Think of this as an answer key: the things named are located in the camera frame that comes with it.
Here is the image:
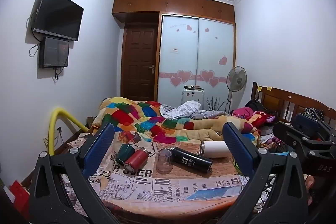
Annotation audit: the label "wooden bed headboard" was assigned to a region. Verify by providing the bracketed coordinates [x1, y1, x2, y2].
[251, 82, 336, 130]

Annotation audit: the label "small white appliance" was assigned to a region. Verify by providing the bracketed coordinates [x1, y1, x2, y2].
[182, 87, 205, 109]

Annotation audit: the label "red box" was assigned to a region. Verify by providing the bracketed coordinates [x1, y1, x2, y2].
[9, 180, 30, 220]

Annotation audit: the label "black television cable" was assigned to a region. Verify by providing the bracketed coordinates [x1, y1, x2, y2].
[26, 9, 44, 58]

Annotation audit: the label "white steel cup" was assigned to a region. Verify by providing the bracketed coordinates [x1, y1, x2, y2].
[200, 140, 232, 159]

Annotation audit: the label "red metal cup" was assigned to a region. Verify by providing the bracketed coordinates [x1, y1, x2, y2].
[124, 149, 149, 173]

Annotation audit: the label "grey crumpled cloth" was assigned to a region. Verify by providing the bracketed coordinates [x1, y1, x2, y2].
[160, 100, 229, 120]

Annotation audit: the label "small black wall monitor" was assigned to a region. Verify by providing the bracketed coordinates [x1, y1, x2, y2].
[38, 37, 70, 69]

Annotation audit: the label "yellow padded pipe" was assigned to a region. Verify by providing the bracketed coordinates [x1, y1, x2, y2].
[47, 108, 90, 157]

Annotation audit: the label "black dotted bag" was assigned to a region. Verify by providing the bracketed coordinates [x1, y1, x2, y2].
[303, 107, 329, 123]

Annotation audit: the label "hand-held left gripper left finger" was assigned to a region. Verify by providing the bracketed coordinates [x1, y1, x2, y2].
[28, 123, 122, 224]

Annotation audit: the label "round wooden table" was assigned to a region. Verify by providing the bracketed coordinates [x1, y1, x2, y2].
[104, 194, 238, 218]

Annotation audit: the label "wooden wardrobe with heart stickers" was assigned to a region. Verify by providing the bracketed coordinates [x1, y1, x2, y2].
[112, 0, 235, 112]

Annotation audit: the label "red plush toy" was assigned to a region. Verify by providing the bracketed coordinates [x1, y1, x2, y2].
[248, 111, 277, 129]

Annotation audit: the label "dark dry twigs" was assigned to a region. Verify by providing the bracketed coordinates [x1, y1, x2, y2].
[206, 97, 227, 112]

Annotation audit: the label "colourful patchwork blanket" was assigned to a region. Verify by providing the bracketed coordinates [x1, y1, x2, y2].
[92, 97, 261, 147]

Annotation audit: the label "person's right hand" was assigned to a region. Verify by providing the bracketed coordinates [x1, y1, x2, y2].
[305, 174, 316, 207]

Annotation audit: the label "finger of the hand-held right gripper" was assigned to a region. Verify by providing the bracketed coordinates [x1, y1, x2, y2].
[293, 108, 336, 139]
[272, 121, 319, 159]

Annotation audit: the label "clear glass cup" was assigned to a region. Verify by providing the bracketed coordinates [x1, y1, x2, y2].
[156, 148, 173, 175]

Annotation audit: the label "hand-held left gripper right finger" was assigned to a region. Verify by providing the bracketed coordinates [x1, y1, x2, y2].
[217, 122, 310, 224]

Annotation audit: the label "standing electric fan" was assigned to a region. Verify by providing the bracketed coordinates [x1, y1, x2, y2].
[224, 66, 248, 114]

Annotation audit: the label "black printed cup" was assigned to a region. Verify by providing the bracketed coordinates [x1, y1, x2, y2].
[168, 146, 214, 174]

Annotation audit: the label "dark green cup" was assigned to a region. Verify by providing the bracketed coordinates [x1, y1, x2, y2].
[115, 143, 136, 165]

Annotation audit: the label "pink cloth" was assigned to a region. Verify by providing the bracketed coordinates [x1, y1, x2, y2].
[231, 107, 254, 119]

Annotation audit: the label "brown wooden door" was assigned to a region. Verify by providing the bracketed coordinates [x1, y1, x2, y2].
[121, 23, 159, 102]

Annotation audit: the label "newspaper print tablecloth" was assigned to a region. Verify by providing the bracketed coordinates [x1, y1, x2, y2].
[62, 131, 261, 215]

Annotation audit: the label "black wall television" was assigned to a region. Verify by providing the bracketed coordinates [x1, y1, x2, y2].
[33, 0, 84, 42]

